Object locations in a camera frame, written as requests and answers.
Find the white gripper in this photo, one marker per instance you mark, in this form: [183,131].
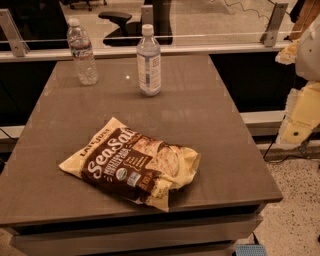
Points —
[309,56]

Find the blue label plastic bottle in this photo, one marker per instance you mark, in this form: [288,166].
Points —
[149,62]

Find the clear plastic water bottle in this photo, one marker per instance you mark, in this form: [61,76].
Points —
[81,50]

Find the black office chair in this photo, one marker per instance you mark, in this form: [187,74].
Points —
[129,33]

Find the sea salt chips bag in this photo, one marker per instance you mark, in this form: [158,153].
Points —
[141,169]

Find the grey table drawer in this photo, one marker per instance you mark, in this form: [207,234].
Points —
[213,236]

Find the right metal glass bracket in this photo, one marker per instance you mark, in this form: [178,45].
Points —
[269,36]

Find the metal glass bracket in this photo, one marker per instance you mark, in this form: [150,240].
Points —
[18,46]
[269,36]
[147,14]

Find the middle metal glass bracket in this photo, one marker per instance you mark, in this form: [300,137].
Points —
[147,14]

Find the left metal glass bracket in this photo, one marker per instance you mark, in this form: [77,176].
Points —
[18,46]

